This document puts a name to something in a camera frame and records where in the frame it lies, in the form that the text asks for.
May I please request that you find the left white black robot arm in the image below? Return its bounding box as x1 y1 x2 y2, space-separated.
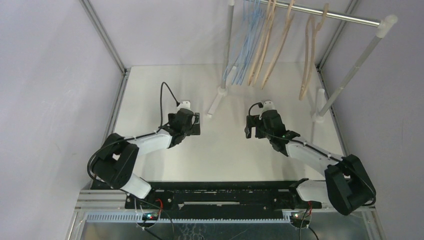
87 108 201 209

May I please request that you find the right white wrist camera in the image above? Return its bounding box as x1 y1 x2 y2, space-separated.
260 100 276 115

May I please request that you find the circuit board with led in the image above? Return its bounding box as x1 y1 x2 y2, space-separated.
289 212 304 222
142 212 160 222

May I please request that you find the silver clothes rack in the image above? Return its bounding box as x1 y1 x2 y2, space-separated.
206 0 398 123

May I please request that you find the right circuit board with LED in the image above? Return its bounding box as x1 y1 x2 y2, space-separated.
289 212 304 222

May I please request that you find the left circuit board with LED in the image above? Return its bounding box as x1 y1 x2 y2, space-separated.
142 212 160 222

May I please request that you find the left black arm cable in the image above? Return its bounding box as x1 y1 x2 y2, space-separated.
86 81 181 181

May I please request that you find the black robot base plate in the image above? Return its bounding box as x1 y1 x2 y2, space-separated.
124 180 322 221

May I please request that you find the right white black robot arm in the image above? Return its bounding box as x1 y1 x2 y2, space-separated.
244 109 377 216

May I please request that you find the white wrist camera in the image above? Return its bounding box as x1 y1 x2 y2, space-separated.
177 100 193 114
260 100 276 115

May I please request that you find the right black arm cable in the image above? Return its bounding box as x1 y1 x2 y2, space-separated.
247 101 377 207

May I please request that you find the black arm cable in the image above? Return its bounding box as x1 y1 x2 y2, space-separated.
86 81 181 181
247 101 377 207

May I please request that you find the light blue wire hanger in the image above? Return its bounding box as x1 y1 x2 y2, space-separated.
235 0 266 86
230 0 261 85
221 0 252 88

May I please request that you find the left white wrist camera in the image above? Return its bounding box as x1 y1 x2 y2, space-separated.
177 100 193 114

